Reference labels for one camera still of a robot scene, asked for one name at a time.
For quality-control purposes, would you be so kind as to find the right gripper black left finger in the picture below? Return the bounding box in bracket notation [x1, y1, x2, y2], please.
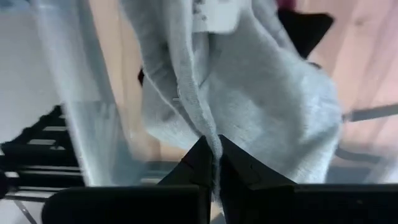
[42, 135, 216, 224]

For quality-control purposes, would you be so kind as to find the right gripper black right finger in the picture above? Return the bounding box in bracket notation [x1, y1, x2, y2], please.
[218, 134, 398, 224]

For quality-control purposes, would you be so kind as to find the light grey cloth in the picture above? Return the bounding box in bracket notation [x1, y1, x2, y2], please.
[119, 0, 344, 203]

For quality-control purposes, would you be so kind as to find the maroon cloth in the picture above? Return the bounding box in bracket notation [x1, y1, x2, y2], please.
[275, 0, 297, 10]

